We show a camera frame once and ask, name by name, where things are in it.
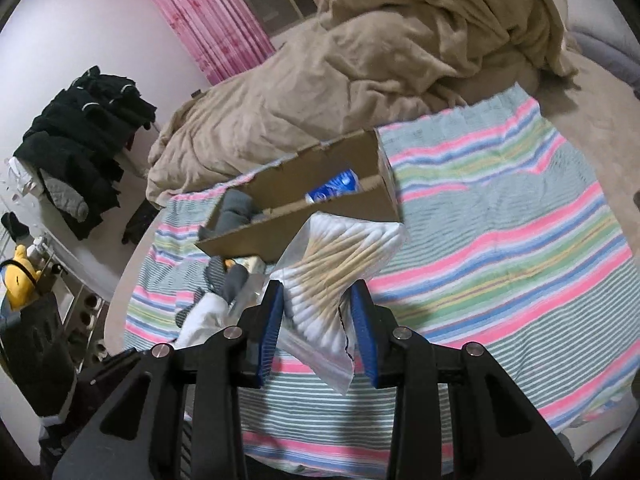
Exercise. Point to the striped blanket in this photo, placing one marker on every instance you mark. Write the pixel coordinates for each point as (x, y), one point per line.
(500, 240)

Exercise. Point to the cardboard box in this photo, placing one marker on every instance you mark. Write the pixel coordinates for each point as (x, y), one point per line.
(300, 195)

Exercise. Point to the blue and white packet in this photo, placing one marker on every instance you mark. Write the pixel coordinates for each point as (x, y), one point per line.
(334, 185)

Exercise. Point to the yellow plush toy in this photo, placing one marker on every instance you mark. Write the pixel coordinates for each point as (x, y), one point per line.
(20, 277)

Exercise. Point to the white cloth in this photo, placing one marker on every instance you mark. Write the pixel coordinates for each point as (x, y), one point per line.
(205, 320)

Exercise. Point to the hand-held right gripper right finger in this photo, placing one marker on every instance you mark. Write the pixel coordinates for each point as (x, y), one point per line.
(364, 330)

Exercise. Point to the pile of black clothes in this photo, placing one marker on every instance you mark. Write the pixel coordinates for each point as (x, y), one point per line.
(80, 145)

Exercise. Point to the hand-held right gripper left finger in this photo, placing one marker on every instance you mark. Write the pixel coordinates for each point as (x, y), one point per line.
(267, 330)

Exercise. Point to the grey striped sock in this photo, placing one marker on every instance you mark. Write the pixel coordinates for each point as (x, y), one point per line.
(227, 277)

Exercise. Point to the beige blanket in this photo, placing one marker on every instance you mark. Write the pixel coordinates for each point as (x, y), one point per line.
(380, 55)

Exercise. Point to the bag of cotton swabs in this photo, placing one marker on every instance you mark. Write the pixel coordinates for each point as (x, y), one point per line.
(334, 280)

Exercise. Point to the black bag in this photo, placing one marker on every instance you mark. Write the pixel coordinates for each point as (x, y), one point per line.
(35, 355)

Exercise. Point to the pink curtain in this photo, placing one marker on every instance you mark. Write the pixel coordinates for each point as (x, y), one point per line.
(210, 15)

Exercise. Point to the white metal rack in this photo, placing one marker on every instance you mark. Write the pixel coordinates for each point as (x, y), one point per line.
(65, 280)

